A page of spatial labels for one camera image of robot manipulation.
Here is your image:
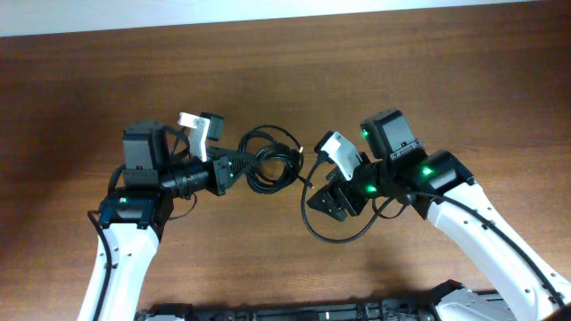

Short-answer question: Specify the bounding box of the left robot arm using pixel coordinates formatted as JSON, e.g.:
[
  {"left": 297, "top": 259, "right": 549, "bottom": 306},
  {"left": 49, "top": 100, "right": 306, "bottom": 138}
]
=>
[{"left": 79, "top": 120, "right": 257, "bottom": 320}]

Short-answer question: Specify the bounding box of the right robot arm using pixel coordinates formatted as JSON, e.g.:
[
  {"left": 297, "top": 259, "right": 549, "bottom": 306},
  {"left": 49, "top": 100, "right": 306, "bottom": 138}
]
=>
[{"left": 301, "top": 109, "right": 570, "bottom": 320}]

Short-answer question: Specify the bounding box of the black cable bundle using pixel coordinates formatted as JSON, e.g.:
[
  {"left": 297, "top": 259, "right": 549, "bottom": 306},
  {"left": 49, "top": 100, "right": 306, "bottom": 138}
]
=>
[{"left": 237, "top": 124, "right": 316, "bottom": 195}]

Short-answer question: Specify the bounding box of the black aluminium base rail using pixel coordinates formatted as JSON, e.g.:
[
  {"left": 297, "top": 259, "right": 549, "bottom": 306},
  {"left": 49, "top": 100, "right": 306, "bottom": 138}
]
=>
[{"left": 133, "top": 279, "right": 509, "bottom": 321}]

